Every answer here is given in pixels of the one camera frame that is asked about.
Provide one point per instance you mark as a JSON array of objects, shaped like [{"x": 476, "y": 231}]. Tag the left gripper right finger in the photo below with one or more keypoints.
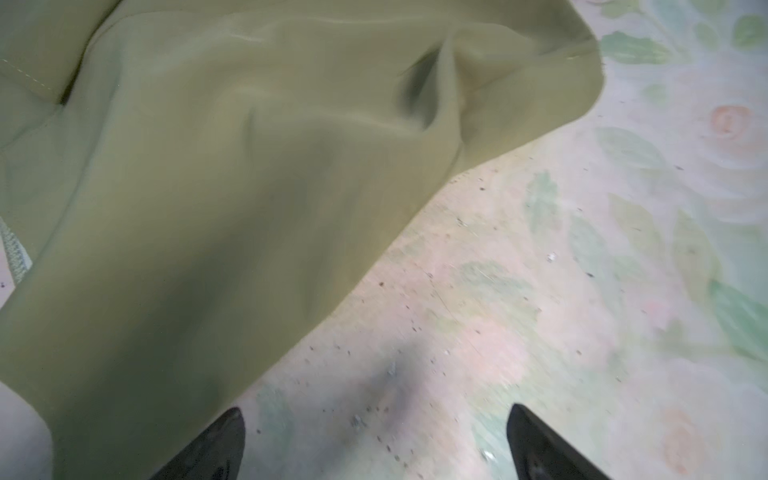
[{"x": 539, "y": 452}]

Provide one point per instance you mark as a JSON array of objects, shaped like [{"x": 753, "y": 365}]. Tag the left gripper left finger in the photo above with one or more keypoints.
[{"x": 215, "y": 454}]

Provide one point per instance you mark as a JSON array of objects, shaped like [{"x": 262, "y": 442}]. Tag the olive green skirt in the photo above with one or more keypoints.
[{"x": 196, "y": 185}]

